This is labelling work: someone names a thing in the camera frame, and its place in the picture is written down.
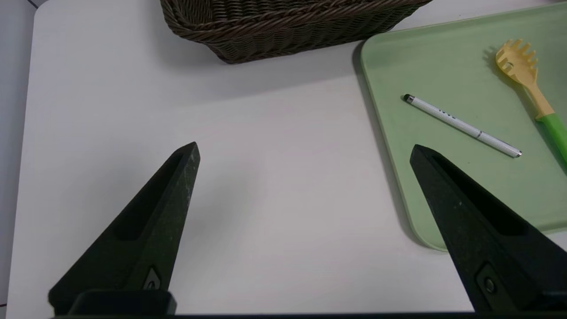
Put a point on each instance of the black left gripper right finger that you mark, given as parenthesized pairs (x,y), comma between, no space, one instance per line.
(478,230)

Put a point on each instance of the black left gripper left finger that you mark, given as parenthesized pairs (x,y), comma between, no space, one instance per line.
(146,230)

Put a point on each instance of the white pen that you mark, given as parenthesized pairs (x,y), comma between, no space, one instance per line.
(460,125)

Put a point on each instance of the dark brown wicker basket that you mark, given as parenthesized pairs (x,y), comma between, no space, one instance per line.
(283,31)

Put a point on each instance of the light green plastic tray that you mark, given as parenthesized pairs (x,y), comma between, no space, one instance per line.
(443,186)

